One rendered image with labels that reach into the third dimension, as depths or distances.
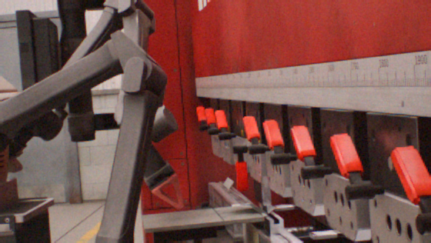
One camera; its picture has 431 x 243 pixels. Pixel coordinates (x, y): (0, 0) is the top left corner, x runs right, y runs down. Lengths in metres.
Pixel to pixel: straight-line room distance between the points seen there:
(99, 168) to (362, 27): 8.35
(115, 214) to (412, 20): 0.83
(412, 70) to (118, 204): 0.80
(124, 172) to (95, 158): 7.72
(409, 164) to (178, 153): 1.97
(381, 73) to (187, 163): 1.83
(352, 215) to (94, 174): 8.28
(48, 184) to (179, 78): 6.78
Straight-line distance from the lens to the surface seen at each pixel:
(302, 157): 1.08
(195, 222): 1.73
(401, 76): 0.81
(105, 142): 9.15
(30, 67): 2.77
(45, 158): 9.30
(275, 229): 1.70
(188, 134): 2.64
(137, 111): 1.49
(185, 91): 2.63
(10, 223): 1.80
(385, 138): 0.86
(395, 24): 0.82
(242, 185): 1.64
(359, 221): 0.98
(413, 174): 0.71
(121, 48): 1.53
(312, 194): 1.18
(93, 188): 9.24
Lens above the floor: 1.31
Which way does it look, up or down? 3 degrees down
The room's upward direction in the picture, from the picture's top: 4 degrees counter-clockwise
